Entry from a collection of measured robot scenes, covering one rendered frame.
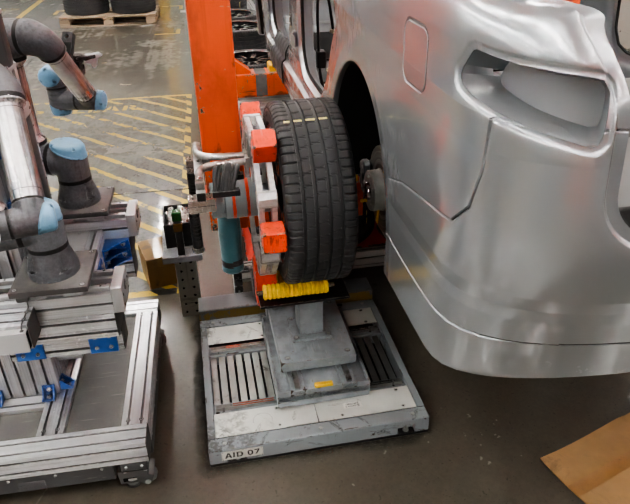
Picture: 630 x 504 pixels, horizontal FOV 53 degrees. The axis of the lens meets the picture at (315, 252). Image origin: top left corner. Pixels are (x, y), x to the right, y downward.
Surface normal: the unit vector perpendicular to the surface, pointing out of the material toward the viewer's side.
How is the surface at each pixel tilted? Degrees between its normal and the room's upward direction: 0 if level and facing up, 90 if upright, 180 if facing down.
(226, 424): 0
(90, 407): 0
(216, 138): 90
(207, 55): 90
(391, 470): 0
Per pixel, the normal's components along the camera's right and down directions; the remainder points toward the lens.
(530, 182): -0.48, 0.43
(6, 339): 0.16, 0.50
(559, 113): -0.18, -0.04
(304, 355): -0.02, -0.86
